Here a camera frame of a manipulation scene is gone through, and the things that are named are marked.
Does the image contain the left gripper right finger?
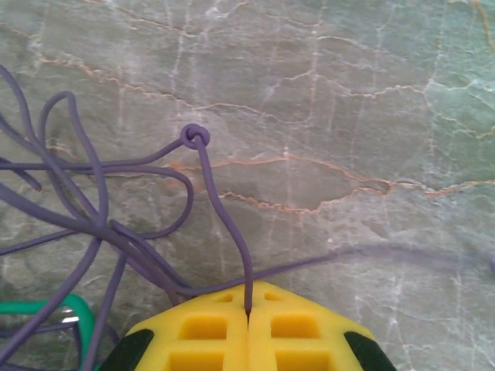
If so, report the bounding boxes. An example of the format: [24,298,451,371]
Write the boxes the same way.
[247,281,398,371]

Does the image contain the green cable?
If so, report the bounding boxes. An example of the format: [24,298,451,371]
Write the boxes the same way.
[0,293,97,371]

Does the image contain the purple cable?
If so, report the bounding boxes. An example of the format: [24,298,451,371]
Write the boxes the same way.
[0,63,495,371]

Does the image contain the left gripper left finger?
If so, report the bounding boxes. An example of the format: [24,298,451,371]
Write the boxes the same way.
[98,284,248,371]

